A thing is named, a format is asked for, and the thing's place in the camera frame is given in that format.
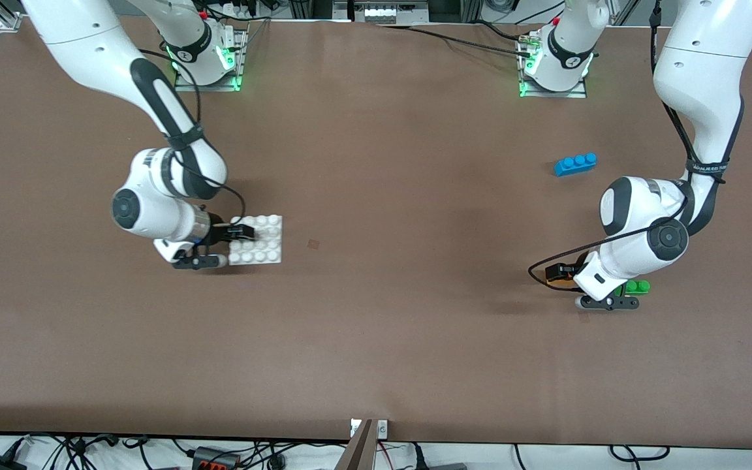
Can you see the white studded base plate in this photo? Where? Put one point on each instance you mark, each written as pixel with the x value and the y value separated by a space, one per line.
pixel 262 241

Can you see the metal table corner bracket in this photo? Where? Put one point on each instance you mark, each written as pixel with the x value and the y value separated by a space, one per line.
pixel 9 21

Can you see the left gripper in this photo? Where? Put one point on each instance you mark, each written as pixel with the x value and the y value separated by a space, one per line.
pixel 570 269

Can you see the green two-stud block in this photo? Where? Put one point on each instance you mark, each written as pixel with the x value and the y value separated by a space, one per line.
pixel 638 286

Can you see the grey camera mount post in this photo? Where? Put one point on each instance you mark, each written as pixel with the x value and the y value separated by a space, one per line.
pixel 358 450

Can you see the black power brick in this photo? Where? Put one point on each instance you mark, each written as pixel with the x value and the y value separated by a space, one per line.
pixel 0 463

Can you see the white power strip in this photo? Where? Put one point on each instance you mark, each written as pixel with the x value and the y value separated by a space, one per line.
pixel 386 12

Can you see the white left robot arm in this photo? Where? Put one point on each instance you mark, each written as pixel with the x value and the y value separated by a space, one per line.
pixel 702 85

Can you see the black orange power adapter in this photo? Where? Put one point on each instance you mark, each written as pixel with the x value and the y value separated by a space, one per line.
pixel 216 458

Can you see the yellow two-stud block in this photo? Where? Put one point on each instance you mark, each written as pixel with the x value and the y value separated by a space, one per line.
pixel 557 282

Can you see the white post clamp bracket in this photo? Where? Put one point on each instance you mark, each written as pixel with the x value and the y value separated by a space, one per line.
pixel 382 428

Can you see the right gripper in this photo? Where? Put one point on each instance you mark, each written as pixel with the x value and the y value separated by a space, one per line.
pixel 220 233

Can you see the blue three-stud block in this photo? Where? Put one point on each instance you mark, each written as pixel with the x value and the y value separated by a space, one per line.
pixel 575 164

